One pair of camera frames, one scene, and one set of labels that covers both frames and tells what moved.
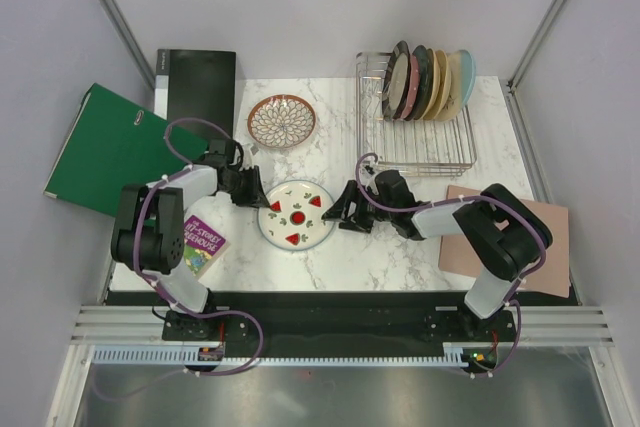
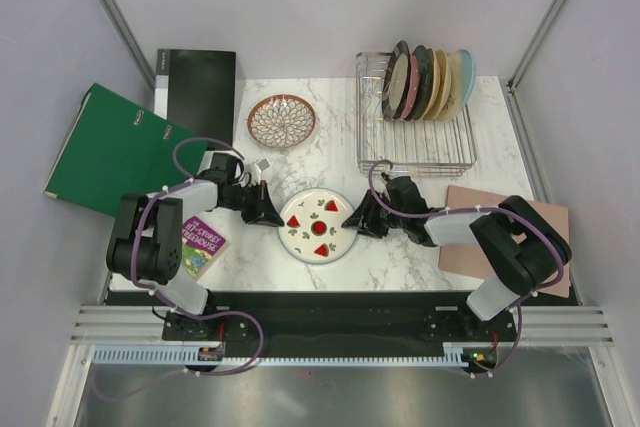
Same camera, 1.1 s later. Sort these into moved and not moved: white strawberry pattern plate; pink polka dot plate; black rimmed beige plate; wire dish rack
Moved: white strawberry pattern plate
Not moved: pink polka dot plate; black rimmed beige plate; wire dish rack
